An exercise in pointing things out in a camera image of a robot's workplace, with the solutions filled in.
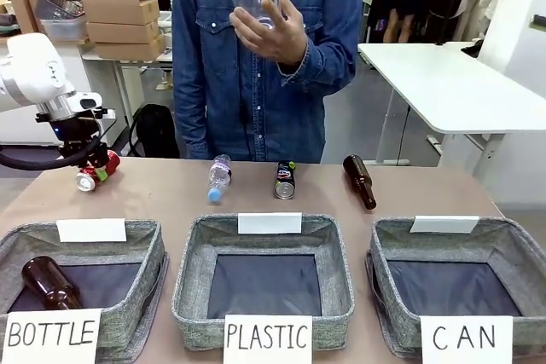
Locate grey fabric basket bottle label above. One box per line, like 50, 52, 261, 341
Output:
0, 219, 166, 361

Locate small cardboard box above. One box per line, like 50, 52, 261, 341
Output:
9, 0, 45, 35

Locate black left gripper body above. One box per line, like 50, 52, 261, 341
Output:
35, 107, 116, 167

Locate white paper label BOTTLE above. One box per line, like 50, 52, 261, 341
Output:
0, 308, 103, 364

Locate white shelf table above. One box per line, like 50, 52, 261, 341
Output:
80, 9, 176, 130

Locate person's hand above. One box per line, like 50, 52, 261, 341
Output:
229, 0, 309, 67

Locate black soda can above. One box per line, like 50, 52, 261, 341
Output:
273, 160, 297, 200

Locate brown glass bottle long neck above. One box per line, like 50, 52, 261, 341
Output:
342, 154, 378, 211

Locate white desk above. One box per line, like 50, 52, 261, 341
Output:
357, 41, 546, 167

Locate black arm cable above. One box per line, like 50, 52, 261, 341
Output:
0, 135, 103, 170

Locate clear plastic storage bin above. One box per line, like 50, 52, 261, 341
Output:
33, 0, 89, 42

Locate stacked cardboard boxes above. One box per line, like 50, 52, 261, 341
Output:
78, 0, 167, 61

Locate white paper label PLASTIC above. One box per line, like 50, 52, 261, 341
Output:
223, 314, 313, 364

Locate person in denim shirt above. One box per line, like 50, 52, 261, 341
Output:
170, 0, 364, 165

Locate white paper label CAN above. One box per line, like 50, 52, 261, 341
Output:
419, 315, 514, 364

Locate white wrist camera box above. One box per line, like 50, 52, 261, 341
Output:
67, 91, 104, 116

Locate red soda can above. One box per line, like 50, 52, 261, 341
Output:
76, 150, 121, 193

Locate blank white card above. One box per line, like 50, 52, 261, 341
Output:
237, 211, 304, 235
409, 215, 480, 234
55, 218, 128, 244

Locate grey fabric basket plastic label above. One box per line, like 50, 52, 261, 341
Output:
171, 212, 356, 351

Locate grey fabric basket can label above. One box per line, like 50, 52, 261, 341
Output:
365, 216, 546, 361

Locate small clear plastic water bottle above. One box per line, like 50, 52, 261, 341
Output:
206, 153, 234, 204

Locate black backpack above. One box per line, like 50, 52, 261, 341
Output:
128, 103, 181, 159

